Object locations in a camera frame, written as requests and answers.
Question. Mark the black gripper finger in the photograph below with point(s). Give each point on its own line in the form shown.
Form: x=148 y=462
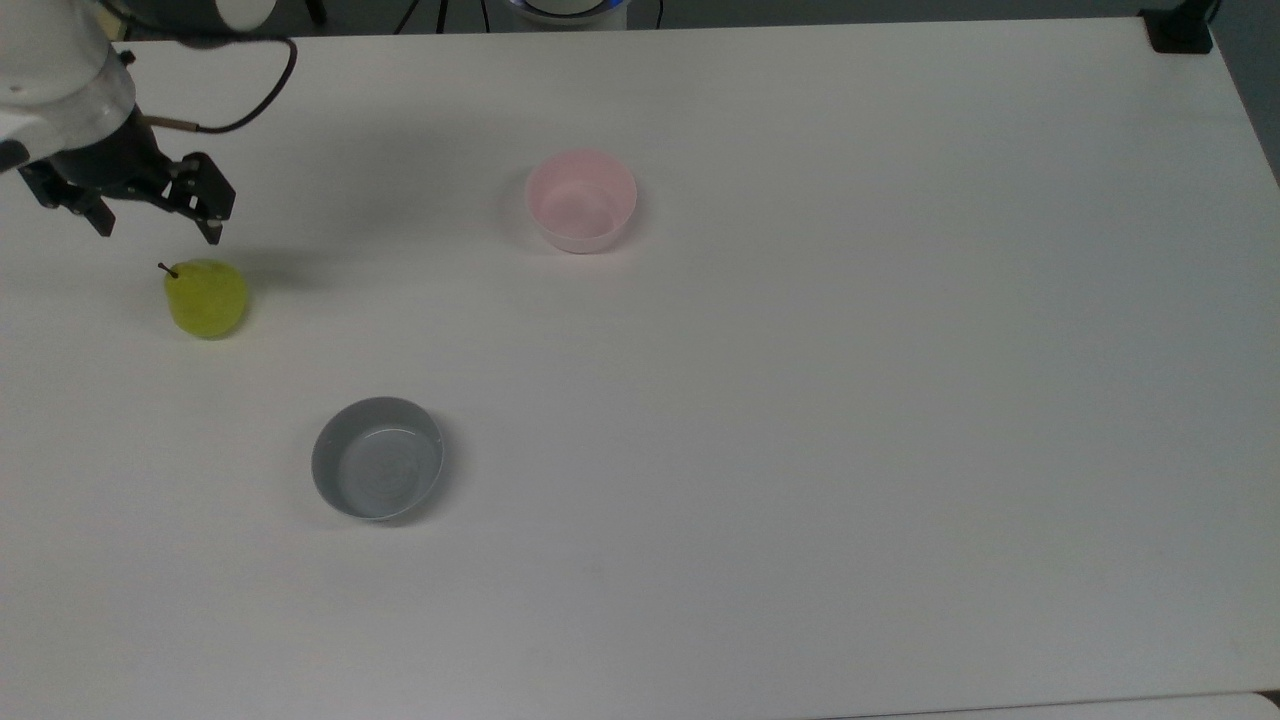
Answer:
x=213 y=228
x=101 y=219

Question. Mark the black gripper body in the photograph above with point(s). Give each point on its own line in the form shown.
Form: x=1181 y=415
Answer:
x=115 y=165

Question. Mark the green pear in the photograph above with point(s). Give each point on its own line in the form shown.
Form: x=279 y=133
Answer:
x=207 y=298

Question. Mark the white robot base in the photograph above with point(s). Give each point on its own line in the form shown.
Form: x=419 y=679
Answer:
x=570 y=12

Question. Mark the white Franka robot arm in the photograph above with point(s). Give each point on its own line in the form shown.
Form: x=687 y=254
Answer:
x=55 y=70

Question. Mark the grey plastic bowl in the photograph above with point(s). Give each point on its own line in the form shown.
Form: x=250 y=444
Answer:
x=377 y=460

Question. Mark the pink plastic bowl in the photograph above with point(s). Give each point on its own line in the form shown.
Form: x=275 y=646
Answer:
x=581 y=200

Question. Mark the black tripod legs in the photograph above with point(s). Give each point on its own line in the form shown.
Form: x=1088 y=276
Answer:
x=425 y=12

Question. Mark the black table corner clamp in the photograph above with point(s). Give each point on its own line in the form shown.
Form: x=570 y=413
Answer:
x=1180 y=28

